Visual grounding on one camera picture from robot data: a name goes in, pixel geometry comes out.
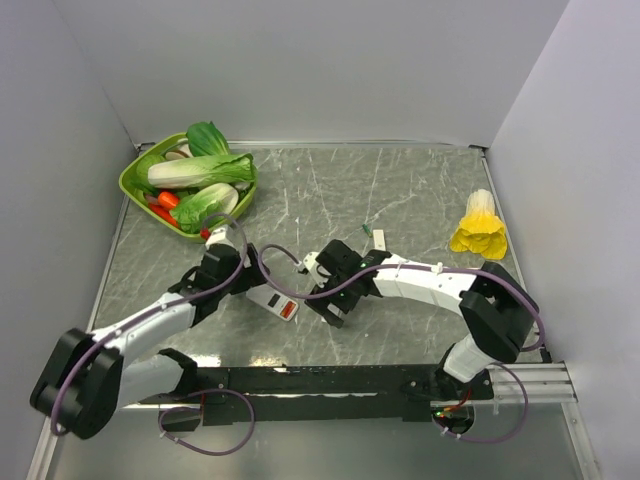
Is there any white red remote control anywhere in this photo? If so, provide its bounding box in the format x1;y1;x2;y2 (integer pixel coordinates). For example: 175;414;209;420
246;284;298;321

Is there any red orange battery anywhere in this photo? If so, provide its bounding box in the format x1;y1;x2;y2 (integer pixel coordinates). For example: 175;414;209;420
279;301;298;321

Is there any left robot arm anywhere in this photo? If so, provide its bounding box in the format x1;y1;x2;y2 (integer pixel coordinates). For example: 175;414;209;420
30;243;266;439

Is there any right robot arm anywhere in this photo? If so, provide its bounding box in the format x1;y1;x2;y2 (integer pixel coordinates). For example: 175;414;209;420
302;240;539;399

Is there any white rectangular stick device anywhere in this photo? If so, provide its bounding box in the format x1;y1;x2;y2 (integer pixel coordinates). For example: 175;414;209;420
372;229;387;251

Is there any small green cabbage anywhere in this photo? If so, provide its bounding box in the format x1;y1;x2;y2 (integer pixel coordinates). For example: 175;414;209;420
169;183;239;234

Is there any long orange carrot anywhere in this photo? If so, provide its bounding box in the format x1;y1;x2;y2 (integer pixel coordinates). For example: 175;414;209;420
148;204;179;228

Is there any short orange carrot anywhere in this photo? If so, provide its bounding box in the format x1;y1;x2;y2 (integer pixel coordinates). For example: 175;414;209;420
157;191;180;211

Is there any large napa cabbage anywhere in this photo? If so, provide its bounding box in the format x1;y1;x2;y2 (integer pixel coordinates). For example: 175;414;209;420
147;154;257;189

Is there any yellow cabbage toy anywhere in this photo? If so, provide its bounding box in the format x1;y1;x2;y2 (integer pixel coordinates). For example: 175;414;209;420
449;189;508;260

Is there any bok choy leaf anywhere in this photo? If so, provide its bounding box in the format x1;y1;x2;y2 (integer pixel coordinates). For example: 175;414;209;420
186;122;231;157

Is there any green plastic basket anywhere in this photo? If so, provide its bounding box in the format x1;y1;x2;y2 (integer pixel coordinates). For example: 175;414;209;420
119;132;258;243

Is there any base left purple cable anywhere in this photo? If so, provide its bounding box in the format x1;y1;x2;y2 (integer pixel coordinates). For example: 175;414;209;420
157;388;256;456

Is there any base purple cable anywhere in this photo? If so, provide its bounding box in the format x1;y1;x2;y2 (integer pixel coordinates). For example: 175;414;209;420
432;362;530;445
157;388;256;456

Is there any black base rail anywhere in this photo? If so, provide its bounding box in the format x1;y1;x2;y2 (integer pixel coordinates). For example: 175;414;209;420
142;364;494;426

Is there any base right purple cable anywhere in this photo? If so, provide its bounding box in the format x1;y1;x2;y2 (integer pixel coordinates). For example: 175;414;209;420
432;362;530;445

